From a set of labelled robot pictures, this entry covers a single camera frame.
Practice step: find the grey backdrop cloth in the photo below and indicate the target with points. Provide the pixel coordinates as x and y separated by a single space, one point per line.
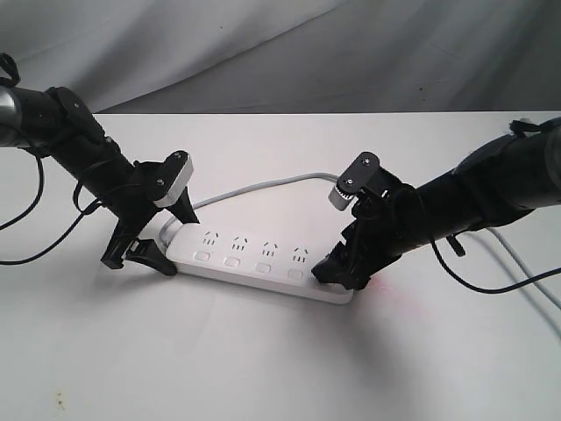
290 56

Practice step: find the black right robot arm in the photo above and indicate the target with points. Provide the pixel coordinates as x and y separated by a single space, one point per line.
496 185

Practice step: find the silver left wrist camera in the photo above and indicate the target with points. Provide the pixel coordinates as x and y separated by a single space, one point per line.
164 182

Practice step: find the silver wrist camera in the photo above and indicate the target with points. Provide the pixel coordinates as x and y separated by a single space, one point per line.
364 176
164 182

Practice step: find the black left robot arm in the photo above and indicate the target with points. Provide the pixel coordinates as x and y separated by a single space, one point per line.
56 123

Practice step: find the white five-socket power strip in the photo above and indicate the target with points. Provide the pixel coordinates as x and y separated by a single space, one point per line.
275 262

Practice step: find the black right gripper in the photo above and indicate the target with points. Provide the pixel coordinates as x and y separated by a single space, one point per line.
383 229

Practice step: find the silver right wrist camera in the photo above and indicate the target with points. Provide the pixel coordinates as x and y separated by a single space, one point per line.
364 176

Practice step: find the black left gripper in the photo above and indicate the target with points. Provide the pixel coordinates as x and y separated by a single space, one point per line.
133 214

